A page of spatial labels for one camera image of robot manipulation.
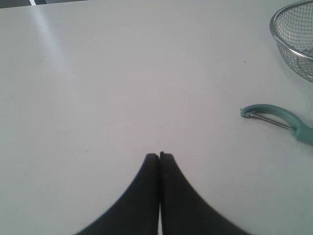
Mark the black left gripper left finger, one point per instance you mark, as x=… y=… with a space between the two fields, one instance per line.
x=136 y=212

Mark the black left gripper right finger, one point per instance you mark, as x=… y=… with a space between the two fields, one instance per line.
x=183 y=211

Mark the teal vegetable peeler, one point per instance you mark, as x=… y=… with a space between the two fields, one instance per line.
x=296 y=126

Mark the oval wire mesh basket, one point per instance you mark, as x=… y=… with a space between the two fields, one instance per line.
x=292 y=29

